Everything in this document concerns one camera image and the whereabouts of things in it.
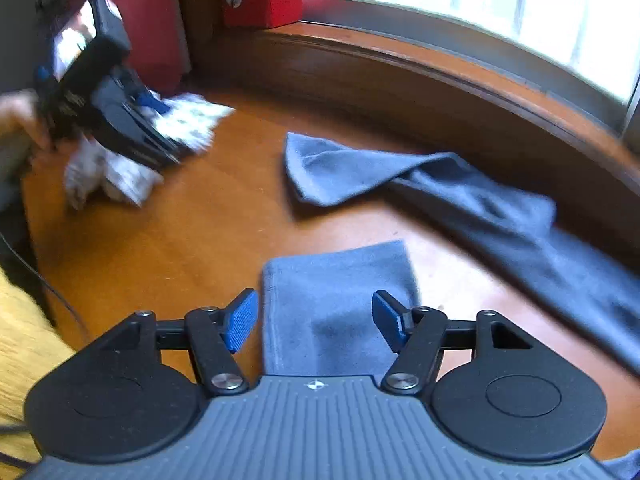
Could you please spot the person's left hand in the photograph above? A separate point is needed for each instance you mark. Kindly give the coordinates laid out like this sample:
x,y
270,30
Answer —
x,y
22,115

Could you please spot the blue pants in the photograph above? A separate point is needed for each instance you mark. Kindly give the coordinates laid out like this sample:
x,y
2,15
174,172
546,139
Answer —
x,y
450,195

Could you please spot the white patterned cloth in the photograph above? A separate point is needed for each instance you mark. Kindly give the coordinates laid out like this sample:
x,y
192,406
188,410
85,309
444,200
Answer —
x,y
195,120

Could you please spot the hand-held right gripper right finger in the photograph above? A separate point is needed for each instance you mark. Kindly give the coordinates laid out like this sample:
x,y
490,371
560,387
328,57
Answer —
x,y
387,317

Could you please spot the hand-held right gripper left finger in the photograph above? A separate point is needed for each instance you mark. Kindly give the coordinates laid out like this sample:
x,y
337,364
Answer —
x,y
242,320

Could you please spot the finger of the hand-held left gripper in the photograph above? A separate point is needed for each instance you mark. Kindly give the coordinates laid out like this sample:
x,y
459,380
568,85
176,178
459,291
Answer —
x,y
152,103
160,150

